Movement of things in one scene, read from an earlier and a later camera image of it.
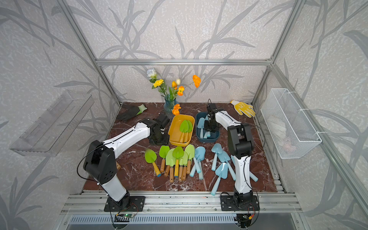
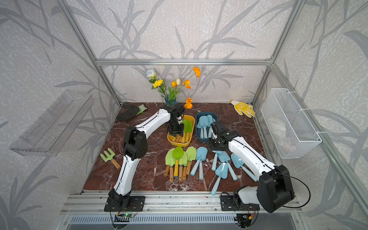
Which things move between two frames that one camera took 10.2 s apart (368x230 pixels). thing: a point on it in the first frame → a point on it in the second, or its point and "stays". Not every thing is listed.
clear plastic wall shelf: x=45 y=137 stays
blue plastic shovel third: x=224 y=157 stays
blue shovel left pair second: x=200 y=154 stays
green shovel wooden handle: x=163 y=151 → x=178 y=139
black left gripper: x=165 y=142 → x=180 y=132
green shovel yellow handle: x=151 y=157 → x=183 y=139
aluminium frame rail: x=269 y=201 stays
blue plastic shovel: x=217 y=148 → x=202 y=123
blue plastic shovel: x=252 y=175 stays
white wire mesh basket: x=292 y=133 stays
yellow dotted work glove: x=241 y=107 stays
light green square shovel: x=170 y=161 stays
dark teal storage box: x=202 y=136 stays
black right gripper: x=207 y=128 → x=210 y=146
